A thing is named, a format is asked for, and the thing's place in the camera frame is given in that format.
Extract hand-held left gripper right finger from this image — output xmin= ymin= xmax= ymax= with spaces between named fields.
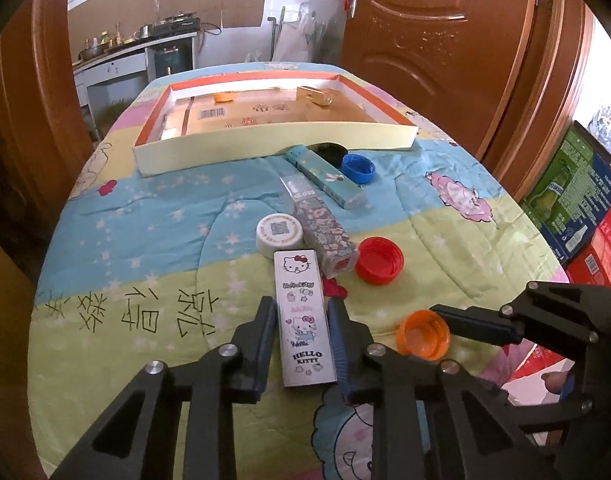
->
xmin=327 ymin=297 xmax=556 ymax=480

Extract shallow cardboard tray box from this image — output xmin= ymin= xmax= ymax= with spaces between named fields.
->
xmin=132 ymin=72 xmax=419 ymax=177

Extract green printed carton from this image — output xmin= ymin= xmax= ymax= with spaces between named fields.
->
xmin=518 ymin=122 xmax=611 ymax=266

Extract planter with green shoots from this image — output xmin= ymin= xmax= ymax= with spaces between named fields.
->
xmin=93 ymin=100 xmax=131 ymax=133

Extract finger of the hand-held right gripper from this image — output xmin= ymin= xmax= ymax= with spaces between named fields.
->
xmin=429 ymin=303 xmax=523 ymax=346

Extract white bottle cap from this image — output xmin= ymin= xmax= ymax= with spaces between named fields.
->
xmin=256 ymin=213 xmax=305 ymax=254

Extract white cartoon cat box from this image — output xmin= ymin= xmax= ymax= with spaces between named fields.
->
xmin=274 ymin=248 xmax=337 ymax=388

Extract teal flower-print box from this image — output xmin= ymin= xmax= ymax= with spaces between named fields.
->
xmin=284 ymin=145 xmax=363 ymax=209

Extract white plastic bags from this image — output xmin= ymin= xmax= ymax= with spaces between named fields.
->
xmin=273 ymin=7 xmax=343 ymax=66

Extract gold rectangular box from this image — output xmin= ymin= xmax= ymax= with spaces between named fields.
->
xmin=296 ymin=85 xmax=333 ymax=108

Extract white kitchen counter cabinet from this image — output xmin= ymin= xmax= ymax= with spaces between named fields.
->
xmin=73 ymin=30 xmax=199 ymax=111

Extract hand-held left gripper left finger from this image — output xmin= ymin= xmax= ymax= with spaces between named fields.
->
xmin=50 ymin=296 xmax=279 ymax=480

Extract brown wooden door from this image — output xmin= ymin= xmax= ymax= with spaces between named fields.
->
xmin=338 ymin=0 xmax=541 ymax=161

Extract red printed carton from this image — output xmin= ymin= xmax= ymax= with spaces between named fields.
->
xmin=565 ymin=190 xmax=611 ymax=293

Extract person's right hand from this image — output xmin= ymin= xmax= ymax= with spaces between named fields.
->
xmin=544 ymin=372 xmax=570 ymax=396

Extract black gas stove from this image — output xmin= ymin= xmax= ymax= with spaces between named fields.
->
xmin=153 ymin=15 xmax=201 ymax=36

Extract black bottle cap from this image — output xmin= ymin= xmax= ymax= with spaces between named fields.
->
xmin=309 ymin=142 xmax=349 ymax=163

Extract blue bottle cap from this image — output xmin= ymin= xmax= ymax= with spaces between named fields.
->
xmin=341 ymin=153 xmax=376 ymax=184

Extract brown wooden door frame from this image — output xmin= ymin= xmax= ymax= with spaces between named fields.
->
xmin=0 ymin=0 xmax=99 ymax=241

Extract floral clear-top box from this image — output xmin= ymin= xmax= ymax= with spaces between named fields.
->
xmin=280 ymin=175 xmax=357 ymax=277

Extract dark green air fryer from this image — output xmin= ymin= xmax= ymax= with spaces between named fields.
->
xmin=154 ymin=45 xmax=194 ymax=78

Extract printed cartoon blanket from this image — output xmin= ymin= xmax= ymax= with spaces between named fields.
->
xmin=28 ymin=62 xmax=569 ymax=480

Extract red bottle cap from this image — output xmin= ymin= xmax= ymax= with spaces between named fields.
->
xmin=355 ymin=237 xmax=405 ymax=286

